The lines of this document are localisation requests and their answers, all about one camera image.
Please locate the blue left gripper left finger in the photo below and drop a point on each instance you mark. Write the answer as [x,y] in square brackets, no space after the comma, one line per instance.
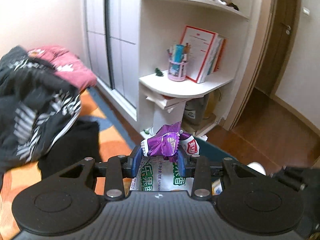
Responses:
[133,162]

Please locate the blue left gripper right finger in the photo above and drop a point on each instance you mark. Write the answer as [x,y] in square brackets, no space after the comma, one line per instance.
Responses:
[184,164]

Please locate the purple snack wrapper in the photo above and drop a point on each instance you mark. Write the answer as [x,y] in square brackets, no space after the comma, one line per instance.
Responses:
[166,141]

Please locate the white green lettered bag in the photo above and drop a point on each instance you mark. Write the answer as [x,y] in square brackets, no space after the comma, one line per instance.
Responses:
[157,174]

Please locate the crumpled white tissue floor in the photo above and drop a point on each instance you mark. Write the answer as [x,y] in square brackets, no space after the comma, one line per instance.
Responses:
[204,138]

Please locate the grey bag under shelf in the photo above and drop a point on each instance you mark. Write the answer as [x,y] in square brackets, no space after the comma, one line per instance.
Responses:
[194,110]

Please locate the black garment on bed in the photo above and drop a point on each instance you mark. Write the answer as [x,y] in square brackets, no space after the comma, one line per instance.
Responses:
[81,141]

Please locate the stack of white papers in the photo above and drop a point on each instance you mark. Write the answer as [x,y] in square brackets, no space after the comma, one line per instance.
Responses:
[163,101]

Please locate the small dark green figurine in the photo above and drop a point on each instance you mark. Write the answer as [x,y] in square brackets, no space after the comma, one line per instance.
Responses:
[158,72]

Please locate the pink pen holder cup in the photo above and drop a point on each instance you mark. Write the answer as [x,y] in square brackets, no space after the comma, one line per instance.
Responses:
[177,70]

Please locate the pink quilted blanket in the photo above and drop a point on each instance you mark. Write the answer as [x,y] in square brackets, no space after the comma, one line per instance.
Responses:
[66,66]

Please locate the black floral duvet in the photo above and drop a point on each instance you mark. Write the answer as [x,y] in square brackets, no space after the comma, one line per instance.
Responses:
[37,108]

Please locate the white corner shelf unit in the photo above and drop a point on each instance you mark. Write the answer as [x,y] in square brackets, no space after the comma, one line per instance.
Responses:
[162,23]

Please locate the red bordered white book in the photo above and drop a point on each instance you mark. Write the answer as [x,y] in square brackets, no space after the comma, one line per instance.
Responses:
[200,43]

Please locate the row of colourful books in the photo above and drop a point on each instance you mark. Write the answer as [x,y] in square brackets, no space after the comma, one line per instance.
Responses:
[221,42]

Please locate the white sliding wardrobe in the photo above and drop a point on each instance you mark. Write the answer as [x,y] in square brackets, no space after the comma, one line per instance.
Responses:
[112,29]

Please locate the brown wooden door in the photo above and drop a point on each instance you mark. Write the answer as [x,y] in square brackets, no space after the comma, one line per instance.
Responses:
[280,40]

